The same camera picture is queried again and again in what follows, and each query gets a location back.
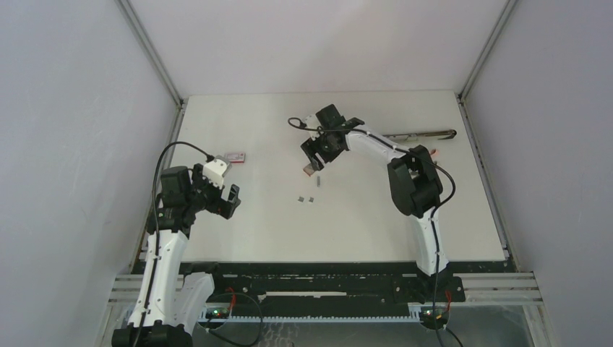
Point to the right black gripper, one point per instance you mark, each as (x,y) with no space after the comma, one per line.
(311,147)

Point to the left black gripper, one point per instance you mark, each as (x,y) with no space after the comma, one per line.
(223,207)

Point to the red staple box tray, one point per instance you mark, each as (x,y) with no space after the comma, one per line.
(309,170)

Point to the red staple box sleeve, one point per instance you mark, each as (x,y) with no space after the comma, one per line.
(238,157)

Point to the black silver stapler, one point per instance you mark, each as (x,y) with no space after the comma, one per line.
(416,136)

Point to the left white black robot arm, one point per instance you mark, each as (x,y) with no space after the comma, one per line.
(164,314)

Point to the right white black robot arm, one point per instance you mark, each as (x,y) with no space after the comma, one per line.
(415,186)

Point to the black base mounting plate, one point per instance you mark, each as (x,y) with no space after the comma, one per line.
(384,288)

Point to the left controller board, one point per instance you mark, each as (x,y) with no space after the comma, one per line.
(217,314)

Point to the controller board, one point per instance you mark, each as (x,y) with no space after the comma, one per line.
(217,314)
(432,314)

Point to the right controller board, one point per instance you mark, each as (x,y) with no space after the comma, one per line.
(432,314)

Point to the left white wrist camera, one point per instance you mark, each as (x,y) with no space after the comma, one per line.
(215,171)

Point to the aluminium frame rails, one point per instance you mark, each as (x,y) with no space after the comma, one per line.
(480,289)

